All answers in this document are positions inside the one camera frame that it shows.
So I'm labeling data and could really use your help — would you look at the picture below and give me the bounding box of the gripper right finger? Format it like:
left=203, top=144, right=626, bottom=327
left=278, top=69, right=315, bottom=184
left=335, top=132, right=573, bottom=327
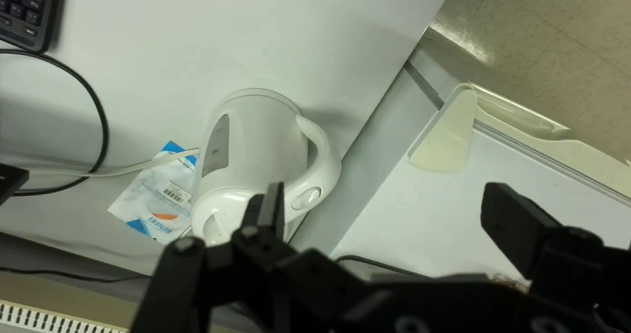
left=481, top=182, right=631, bottom=333

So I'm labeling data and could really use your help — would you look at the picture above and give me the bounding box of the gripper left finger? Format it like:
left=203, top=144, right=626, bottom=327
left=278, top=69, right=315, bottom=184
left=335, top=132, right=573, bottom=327
left=129, top=182, right=355, bottom=333

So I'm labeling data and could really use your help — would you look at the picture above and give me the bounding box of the white electric kettle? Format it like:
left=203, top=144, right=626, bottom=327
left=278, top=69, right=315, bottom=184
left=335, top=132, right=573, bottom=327
left=190, top=88, right=342, bottom=248

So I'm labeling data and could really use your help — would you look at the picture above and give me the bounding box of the blue and white plastic packet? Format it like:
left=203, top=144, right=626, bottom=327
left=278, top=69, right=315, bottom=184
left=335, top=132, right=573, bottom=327
left=107, top=141, right=199, bottom=245

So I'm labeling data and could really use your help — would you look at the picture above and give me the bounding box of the white vented strip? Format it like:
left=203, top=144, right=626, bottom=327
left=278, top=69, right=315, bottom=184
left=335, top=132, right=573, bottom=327
left=0, top=300, right=130, bottom=333

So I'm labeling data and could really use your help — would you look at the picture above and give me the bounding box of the black flat device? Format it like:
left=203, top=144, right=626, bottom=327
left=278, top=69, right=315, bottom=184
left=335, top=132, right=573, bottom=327
left=0, top=164, right=30, bottom=206

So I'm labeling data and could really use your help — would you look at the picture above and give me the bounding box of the black keyboard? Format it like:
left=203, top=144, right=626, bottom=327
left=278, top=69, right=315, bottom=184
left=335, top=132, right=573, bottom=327
left=0, top=0, right=66, bottom=53

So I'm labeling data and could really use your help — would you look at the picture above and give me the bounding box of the cream plastic bracket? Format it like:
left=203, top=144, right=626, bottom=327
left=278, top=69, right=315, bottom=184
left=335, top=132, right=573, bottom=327
left=409, top=88, right=478, bottom=174

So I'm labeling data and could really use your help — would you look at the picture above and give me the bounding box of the black cable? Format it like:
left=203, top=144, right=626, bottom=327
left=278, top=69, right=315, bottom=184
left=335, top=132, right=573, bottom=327
left=0, top=49, right=109, bottom=196
left=0, top=266, right=150, bottom=283
left=335, top=255, right=430, bottom=280

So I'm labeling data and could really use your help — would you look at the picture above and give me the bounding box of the white power cable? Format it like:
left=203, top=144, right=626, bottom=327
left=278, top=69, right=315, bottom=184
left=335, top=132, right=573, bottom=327
left=19, top=148, right=200, bottom=179

